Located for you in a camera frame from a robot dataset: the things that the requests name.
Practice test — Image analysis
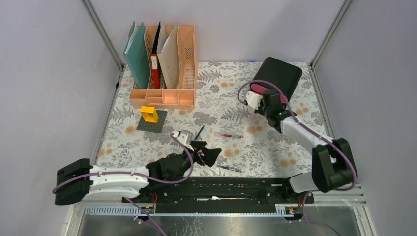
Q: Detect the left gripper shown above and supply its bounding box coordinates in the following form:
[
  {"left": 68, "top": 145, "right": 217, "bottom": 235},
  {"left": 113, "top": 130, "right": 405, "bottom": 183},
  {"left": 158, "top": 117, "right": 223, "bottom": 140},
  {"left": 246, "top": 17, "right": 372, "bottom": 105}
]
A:
[{"left": 172, "top": 141, "right": 221, "bottom": 181}]

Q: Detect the purple pen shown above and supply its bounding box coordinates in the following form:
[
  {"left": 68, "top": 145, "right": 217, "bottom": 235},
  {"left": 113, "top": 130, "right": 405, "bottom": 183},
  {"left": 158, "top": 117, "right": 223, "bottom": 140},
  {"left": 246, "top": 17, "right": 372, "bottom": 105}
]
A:
[{"left": 217, "top": 165, "right": 242, "bottom": 173}]

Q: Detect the dark red pen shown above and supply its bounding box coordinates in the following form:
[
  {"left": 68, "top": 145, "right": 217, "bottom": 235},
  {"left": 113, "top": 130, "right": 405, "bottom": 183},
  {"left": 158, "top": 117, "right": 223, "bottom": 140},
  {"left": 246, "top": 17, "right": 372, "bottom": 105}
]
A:
[{"left": 220, "top": 134, "right": 244, "bottom": 139}]

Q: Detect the black pink drawer box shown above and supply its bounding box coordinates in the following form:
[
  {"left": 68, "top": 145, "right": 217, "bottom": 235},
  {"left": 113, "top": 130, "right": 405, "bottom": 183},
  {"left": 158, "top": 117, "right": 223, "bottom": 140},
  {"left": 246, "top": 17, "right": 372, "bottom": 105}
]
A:
[{"left": 250, "top": 57, "right": 302, "bottom": 103}]

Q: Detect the red binder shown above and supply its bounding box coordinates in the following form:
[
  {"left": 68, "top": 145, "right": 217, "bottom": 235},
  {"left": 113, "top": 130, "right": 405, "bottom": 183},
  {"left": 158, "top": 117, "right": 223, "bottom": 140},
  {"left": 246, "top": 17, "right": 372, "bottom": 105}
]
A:
[{"left": 151, "top": 22, "right": 161, "bottom": 89}]

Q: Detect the beige kraft notebook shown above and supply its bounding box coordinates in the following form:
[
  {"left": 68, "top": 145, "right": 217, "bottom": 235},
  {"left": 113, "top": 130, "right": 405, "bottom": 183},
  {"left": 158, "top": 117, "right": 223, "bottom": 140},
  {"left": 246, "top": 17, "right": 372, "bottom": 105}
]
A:
[{"left": 157, "top": 21, "right": 179, "bottom": 89}]

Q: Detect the teal folder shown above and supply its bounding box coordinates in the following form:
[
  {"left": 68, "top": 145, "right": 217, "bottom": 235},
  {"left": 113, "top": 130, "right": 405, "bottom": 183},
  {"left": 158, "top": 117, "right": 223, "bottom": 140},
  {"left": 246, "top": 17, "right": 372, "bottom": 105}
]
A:
[{"left": 123, "top": 21, "right": 150, "bottom": 89}]

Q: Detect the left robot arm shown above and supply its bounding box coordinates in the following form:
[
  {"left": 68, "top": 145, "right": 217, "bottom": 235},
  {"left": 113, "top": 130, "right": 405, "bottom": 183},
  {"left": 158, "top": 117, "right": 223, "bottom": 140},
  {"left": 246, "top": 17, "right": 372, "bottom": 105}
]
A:
[{"left": 52, "top": 141, "right": 222, "bottom": 206}]

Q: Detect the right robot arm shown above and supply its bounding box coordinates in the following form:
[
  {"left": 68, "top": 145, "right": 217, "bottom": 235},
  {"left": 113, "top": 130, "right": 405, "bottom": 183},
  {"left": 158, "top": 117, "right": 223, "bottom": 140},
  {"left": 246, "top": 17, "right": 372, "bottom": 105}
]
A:
[{"left": 247, "top": 90, "right": 357, "bottom": 203}]

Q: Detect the floral table mat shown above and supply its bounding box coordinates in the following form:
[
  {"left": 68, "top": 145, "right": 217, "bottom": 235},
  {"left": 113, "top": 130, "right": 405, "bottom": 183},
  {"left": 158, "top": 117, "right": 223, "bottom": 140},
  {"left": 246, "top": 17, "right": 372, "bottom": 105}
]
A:
[{"left": 96, "top": 62, "right": 311, "bottom": 177}]

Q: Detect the orange plastic file organizer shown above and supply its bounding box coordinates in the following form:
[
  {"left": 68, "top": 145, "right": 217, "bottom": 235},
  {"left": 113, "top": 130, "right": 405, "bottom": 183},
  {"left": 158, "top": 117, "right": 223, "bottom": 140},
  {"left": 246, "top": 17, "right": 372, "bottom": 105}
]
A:
[{"left": 129, "top": 26, "right": 198, "bottom": 110}]

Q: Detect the grey baseplate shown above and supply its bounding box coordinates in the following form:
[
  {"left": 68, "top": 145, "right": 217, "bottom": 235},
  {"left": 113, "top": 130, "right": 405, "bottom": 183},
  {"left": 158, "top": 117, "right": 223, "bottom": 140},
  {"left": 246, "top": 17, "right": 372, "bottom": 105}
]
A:
[{"left": 137, "top": 110, "right": 168, "bottom": 133}]

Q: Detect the yellow block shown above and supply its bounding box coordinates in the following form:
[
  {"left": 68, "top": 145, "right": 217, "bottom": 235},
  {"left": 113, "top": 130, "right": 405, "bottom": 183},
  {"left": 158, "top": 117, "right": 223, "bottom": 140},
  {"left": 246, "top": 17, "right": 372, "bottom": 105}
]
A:
[{"left": 140, "top": 106, "right": 159, "bottom": 123}]

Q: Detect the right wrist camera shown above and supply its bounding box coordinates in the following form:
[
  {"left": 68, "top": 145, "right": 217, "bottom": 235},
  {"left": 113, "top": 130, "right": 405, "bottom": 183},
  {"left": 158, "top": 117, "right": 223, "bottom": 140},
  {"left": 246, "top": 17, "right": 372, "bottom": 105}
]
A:
[{"left": 244, "top": 91, "right": 263, "bottom": 110}]

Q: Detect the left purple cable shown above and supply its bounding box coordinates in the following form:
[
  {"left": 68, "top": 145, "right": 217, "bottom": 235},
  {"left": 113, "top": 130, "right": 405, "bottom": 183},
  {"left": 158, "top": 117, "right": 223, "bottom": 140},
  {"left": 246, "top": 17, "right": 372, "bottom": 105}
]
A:
[{"left": 52, "top": 133, "right": 194, "bottom": 236}]

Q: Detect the purple cable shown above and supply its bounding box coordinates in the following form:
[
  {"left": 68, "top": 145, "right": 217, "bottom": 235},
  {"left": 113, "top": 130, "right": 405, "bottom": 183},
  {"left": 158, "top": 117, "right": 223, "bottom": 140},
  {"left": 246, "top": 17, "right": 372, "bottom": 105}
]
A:
[
  {"left": 52, "top": 133, "right": 194, "bottom": 236},
  {"left": 237, "top": 80, "right": 358, "bottom": 236}
]

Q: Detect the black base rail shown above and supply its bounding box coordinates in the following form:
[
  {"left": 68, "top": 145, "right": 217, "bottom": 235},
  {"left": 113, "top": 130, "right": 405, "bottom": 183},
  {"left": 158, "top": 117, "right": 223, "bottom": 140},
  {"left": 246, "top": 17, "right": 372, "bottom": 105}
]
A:
[{"left": 132, "top": 177, "right": 314, "bottom": 214}]

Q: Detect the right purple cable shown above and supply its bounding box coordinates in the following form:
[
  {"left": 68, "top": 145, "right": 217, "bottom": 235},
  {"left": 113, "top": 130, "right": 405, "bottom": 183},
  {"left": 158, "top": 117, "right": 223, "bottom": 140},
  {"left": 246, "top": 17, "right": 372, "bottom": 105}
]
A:
[{"left": 237, "top": 80, "right": 358, "bottom": 236}]

